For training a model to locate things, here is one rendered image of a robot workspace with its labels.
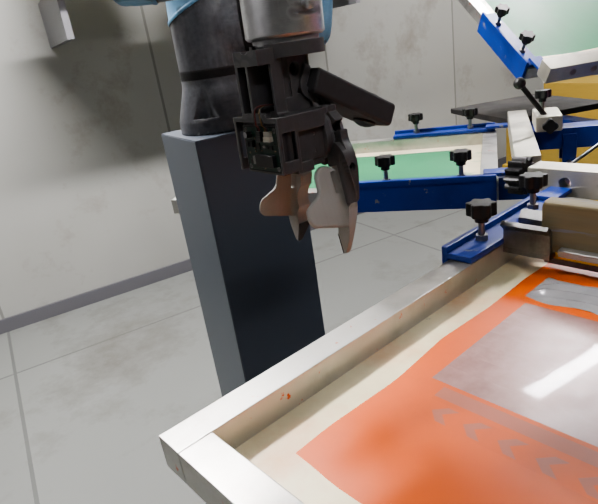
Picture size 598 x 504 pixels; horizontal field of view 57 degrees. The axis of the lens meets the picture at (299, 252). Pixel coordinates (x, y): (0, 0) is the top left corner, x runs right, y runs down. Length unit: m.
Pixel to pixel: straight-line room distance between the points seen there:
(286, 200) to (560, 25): 1.70
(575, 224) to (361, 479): 0.49
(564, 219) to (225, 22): 0.58
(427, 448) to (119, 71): 3.11
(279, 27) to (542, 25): 1.71
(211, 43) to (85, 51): 2.52
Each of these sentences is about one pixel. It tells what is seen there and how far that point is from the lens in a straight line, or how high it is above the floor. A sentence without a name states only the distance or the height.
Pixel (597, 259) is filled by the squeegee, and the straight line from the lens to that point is 0.84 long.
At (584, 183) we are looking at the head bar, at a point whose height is 1.02.
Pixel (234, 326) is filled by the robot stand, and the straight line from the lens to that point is 0.97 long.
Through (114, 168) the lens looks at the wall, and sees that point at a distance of 3.46.
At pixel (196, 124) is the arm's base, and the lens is 0.92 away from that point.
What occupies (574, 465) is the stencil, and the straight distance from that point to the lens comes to 0.55.
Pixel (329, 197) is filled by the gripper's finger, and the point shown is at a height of 1.17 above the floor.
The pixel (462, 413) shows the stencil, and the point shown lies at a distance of 0.59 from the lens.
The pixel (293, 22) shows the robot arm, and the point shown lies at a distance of 0.52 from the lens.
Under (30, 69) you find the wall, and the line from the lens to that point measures 3.37.
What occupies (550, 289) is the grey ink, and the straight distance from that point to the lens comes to 0.81.
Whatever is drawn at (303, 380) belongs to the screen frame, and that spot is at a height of 0.98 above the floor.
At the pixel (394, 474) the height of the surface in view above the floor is 0.96.
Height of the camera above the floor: 1.32
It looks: 21 degrees down
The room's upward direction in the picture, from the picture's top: 9 degrees counter-clockwise
